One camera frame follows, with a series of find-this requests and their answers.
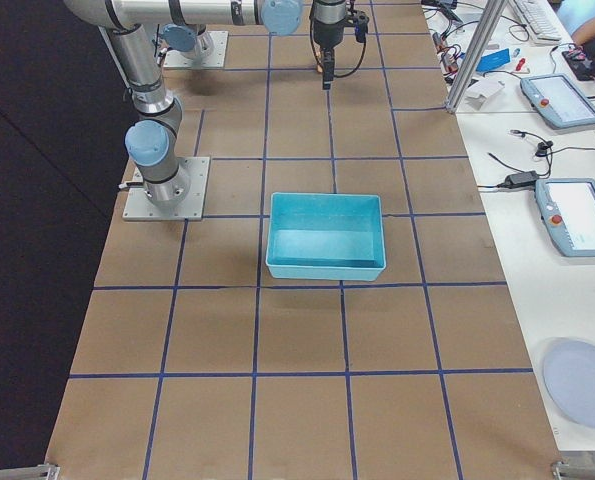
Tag white folded cardboard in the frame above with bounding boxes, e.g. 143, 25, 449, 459
465, 79, 505, 110

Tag red screwdriver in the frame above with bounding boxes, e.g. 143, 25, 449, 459
514, 58, 526, 72

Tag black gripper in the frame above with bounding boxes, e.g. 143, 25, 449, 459
310, 0, 346, 90

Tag light blue plastic bin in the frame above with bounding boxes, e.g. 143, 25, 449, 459
266, 192, 386, 281

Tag blue flat box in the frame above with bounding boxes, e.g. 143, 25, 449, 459
476, 48, 511, 73

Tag light blue round plate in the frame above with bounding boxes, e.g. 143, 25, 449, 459
542, 340, 595, 429

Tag person's forearm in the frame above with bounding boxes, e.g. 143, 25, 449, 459
571, 17, 595, 45

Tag white keyboard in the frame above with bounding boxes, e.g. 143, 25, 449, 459
510, 0, 562, 44

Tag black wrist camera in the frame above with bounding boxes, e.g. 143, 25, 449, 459
352, 10, 370, 44

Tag far teach pendant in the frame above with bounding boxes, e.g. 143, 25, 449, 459
520, 74, 595, 129

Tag near teach pendant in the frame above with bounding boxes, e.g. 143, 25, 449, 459
534, 178, 595, 257

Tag black power adapter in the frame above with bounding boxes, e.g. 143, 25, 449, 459
503, 170, 539, 190

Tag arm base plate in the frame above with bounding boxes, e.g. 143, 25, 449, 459
120, 157, 211, 221
162, 30, 228, 70

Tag teach pendant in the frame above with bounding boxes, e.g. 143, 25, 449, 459
520, 74, 595, 129
534, 178, 595, 257

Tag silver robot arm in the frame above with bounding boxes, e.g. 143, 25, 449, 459
66, 1, 303, 209
159, 23, 214, 59

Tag corner aluminium bracket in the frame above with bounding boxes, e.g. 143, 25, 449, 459
0, 463, 60, 480
551, 462, 595, 480

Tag left corner aluminium bracket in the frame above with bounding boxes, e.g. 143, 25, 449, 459
0, 463, 60, 480

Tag right corner aluminium bracket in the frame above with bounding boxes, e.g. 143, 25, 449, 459
551, 462, 595, 480

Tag aluminium frame post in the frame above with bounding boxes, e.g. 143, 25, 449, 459
445, 0, 507, 113

